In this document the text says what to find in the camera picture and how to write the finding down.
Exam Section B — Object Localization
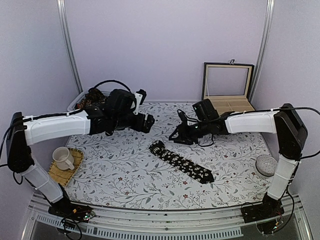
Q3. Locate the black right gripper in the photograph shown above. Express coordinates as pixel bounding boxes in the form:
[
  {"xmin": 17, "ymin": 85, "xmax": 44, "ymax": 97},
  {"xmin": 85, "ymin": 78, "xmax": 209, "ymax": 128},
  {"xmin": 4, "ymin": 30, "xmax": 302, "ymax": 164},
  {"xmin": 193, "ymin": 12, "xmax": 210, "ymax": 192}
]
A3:
[{"xmin": 168, "ymin": 119, "xmax": 211, "ymax": 146}]

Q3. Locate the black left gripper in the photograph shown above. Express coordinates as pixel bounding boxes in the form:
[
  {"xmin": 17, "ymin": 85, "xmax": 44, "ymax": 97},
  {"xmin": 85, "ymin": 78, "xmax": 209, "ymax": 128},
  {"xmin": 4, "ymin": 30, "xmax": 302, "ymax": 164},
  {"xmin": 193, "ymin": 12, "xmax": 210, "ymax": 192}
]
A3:
[{"xmin": 114, "ymin": 112, "xmax": 157, "ymax": 135}]

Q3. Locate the black floral tie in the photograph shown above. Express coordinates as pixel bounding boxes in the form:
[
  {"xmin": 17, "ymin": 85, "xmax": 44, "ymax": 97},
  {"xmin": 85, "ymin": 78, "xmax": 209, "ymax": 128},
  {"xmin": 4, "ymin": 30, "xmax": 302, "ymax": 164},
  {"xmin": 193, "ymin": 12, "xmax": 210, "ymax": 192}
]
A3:
[{"xmin": 149, "ymin": 140, "xmax": 215, "ymax": 184}]

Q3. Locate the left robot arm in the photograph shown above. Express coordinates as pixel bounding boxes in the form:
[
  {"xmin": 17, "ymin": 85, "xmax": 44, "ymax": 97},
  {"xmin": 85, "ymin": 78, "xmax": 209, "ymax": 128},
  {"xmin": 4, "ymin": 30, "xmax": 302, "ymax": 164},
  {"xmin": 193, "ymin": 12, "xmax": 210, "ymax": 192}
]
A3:
[{"xmin": 1, "ymin": 89, "xmax": 155, "ymax": 220}]

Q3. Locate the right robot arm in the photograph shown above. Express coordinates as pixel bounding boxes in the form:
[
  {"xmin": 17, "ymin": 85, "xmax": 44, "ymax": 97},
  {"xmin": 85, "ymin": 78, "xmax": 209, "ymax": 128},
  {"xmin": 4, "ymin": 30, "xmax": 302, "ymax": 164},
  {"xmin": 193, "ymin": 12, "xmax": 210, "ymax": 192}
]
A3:
[{"xmin": 169, "ymin": 99, "xmax": 308, "ymax": 218}]

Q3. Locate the brown patterned ties pile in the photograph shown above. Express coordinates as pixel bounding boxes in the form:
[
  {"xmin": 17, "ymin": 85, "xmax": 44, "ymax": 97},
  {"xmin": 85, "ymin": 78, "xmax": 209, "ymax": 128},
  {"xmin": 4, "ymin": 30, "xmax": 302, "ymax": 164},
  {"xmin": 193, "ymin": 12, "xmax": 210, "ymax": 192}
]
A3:
[{"xmin": 75, "ymin": 87, "xmax": 108, "ymax": 110}]

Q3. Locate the floral tablecloth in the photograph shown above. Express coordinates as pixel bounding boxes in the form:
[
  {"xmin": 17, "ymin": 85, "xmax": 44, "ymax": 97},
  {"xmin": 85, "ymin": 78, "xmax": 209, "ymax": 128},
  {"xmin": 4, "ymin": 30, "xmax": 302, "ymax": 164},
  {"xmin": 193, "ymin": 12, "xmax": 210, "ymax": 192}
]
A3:
[{"xmin": 65, "ymin": 102, "xmax": 271, "ymax": 210}]

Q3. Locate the white plastic basket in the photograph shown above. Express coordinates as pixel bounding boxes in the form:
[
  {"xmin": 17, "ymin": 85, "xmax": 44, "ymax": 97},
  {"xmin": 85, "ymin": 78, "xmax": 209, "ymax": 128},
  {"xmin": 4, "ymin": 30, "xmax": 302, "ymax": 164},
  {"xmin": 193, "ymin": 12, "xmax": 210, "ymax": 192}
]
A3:
[{"xmin": 66, "ymin": 88, "xmax": 112, "ymax": 112}]

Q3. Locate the black compartment storage box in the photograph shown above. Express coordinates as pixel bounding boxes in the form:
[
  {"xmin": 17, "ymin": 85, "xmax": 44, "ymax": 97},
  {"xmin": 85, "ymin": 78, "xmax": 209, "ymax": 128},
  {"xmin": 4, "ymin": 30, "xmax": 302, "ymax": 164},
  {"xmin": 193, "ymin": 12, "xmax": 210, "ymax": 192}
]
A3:
[{"xmin": 201, "ymin": 62, "xmax": 255, "ymax": 114}]

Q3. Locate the white ceramic mug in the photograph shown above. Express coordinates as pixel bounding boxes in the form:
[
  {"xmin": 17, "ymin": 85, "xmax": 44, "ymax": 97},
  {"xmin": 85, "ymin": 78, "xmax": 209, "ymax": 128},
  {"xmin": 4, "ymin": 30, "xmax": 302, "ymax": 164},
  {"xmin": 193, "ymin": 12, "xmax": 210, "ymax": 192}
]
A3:
[{"xmin": 52, "ymin": 147, "xmax": 75, "ymax": 171}]

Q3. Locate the patterned round bowl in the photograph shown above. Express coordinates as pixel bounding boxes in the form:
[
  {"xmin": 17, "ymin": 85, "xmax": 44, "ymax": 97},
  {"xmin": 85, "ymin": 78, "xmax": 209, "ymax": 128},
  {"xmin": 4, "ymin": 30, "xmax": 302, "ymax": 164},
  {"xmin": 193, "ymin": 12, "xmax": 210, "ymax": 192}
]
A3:
[{"xmin": 255, "ymin": 154, "xmax": 278, "ymax": 177}]

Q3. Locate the woven bamboo tray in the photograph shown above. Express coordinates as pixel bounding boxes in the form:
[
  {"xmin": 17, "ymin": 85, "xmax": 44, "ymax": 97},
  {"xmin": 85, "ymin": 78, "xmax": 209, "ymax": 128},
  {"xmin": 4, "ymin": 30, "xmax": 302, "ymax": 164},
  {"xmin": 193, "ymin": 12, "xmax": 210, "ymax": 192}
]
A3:
[{"xmin": 48, "ymin": 147, "xmax": 84, "ymax": 187}]

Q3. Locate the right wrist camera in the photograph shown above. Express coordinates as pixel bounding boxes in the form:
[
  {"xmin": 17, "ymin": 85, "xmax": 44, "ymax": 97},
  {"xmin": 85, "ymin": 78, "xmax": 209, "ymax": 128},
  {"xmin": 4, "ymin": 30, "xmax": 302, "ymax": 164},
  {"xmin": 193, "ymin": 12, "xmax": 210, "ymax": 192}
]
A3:
[{"xmin": 177, "ymin": 109, "xmax": 188, "ymax": 125}]

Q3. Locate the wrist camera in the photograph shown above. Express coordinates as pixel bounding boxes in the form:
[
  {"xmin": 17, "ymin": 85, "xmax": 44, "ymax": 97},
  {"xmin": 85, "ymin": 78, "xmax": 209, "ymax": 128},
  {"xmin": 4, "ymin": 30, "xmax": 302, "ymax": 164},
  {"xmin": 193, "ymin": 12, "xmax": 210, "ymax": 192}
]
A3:
[
  {"xmin": 131, "ymin": 89, "xmax": 147, "ymax": 115},
  {"xmin": 177, "ymin": 109, "xmax": 188, "ymax": 125}
]

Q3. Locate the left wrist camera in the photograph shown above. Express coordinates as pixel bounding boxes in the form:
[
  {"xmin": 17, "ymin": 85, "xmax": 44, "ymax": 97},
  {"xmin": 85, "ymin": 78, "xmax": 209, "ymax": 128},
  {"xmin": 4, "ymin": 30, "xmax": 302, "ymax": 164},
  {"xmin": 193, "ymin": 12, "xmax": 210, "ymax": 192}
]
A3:
[{"xmin": 131, "ymin": 89, "xmax": 147, "ymax": 115}]

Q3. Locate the aluminium front rail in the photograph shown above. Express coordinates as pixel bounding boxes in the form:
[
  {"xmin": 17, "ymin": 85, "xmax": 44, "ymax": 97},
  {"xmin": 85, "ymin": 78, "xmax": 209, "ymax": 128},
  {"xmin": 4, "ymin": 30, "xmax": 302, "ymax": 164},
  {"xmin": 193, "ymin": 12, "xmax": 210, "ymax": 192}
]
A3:
[{"xmin": 22, "ymin": 193, "xmax": 314, "ymax": 240}]

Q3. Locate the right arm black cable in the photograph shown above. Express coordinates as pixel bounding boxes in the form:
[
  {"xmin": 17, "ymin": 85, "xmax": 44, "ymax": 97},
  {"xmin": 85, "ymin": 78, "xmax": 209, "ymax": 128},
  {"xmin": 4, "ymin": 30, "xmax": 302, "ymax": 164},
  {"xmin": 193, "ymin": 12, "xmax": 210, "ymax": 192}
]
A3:
[{"xmin": 279, "ymin": 106, "xmax": 320, "ymax": 160}]

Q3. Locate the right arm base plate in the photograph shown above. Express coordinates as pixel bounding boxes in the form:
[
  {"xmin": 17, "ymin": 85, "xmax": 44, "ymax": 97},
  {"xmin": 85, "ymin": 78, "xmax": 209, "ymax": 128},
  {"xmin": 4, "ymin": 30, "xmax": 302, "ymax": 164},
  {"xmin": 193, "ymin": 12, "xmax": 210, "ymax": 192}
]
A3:
[{"xmin": 240, "ymin": 203, "xmax": 285, "ymax": 223}]

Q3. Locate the left metal frame post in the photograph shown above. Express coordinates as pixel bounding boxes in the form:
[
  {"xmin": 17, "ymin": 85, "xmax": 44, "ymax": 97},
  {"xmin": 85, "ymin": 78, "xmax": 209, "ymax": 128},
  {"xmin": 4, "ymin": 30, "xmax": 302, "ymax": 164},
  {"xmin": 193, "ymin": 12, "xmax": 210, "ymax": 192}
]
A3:
[{"xmin": 56, "ymin": 0, "xmax": 83, "ymax": 94}]

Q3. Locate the metal frame post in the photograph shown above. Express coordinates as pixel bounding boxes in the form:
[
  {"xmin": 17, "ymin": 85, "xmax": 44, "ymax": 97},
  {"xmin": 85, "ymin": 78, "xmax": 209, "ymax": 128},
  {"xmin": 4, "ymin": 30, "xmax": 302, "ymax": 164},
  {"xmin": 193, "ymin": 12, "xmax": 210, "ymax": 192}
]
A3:
[
  {"xmin": 248, "ymin": 0, "xmax": 275, "ymax": 102},
  {"xmin": 56, "ymin": 0, "xmax": 83, "ymax": 94}
]

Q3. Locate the right metal frame post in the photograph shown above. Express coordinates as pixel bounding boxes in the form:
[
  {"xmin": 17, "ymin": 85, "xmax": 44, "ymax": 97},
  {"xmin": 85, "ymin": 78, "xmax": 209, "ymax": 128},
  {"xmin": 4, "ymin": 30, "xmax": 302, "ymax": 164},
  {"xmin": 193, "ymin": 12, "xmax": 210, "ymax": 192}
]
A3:
[{"xmin": 248, "ymin": 0, "xmax": 275, "ymax": 102}]

